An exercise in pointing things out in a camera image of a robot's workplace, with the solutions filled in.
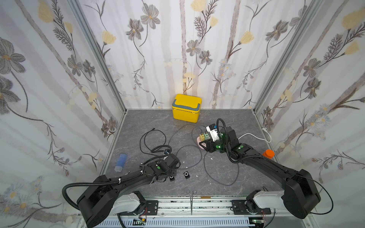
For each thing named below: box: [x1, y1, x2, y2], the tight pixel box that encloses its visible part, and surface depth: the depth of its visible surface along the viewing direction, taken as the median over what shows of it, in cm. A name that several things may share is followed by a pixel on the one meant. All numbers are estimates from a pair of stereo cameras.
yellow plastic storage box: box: [172, 93, 202, 124], surface depth 107 cm
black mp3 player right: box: [183, 171, 191, 180], surface depth 87 cm
